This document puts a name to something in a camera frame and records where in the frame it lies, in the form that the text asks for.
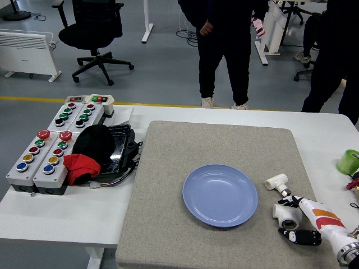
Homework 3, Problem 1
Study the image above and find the black chair base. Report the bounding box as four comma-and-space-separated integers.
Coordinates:
293, 63, 316, 82

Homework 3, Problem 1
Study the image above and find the white paper sheet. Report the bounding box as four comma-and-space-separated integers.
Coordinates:
112, 107, 135, 126

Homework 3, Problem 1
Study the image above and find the red cloth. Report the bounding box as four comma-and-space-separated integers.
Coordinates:
63, 154, 101, 186

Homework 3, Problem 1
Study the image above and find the green tape roll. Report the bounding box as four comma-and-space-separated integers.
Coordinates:
336, 149, 359, 174

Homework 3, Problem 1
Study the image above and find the seated person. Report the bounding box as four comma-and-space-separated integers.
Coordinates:
293, 12, 323, 64

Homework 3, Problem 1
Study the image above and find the floor cable bundle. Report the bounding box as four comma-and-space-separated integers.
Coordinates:
176, 29, 200, 47

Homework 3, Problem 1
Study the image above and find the white tee pipe fitting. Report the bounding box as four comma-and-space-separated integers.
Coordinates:
273, 203, 303, 230

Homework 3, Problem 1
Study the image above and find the four-button control box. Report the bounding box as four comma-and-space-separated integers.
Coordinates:
67, 103, 104, 134
47, 102, 85, 132

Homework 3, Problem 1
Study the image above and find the pink phone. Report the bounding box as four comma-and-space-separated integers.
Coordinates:
252, 17, 266, 38

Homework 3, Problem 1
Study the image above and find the black cloth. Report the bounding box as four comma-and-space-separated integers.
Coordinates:
72, 124, 116, 169

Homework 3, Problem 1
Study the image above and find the person's hand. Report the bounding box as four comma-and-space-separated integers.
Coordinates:
199, 20, 214, 36

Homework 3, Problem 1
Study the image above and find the white green-red switch box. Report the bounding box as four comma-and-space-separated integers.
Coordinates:
85, 94, 115, 115

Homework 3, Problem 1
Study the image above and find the white panel heater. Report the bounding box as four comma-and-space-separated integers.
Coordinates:
0, 30, 62, 83

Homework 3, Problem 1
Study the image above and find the black flat electronic device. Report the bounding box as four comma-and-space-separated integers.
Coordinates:
92, 124, 144, 180

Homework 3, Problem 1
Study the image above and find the five-button control box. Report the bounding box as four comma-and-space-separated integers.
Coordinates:
6, 129, 51, 193
33, 131, 73, 195

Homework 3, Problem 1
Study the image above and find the white desk leg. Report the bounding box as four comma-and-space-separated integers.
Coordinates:
141, 0, 154, 44

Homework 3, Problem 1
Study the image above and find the black office chair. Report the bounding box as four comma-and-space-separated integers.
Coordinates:
52, 0, 135, 86

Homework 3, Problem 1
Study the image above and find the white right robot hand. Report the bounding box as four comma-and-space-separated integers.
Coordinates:
277, 195, 356, 252

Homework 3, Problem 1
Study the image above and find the blue round plate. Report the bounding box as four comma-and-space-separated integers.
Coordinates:
182, 164, 259, 228

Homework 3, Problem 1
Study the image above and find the black round stand base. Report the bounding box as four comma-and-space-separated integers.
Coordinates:
2, 0, 31, 21

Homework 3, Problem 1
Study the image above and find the white table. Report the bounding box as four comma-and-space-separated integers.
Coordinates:
0, 105, 359, 269

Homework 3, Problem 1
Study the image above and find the white desk frame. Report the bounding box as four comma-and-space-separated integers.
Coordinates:
254, 0, 289, 66

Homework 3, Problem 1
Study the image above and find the white plug with coloured wires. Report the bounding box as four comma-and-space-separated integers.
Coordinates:
89, 179, 121, 190

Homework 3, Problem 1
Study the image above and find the small grey switch box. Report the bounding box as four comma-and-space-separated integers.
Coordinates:
65, 95, 90, 104

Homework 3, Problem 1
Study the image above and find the grey-brown mat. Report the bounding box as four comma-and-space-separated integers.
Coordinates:
115, 120, 342, 269

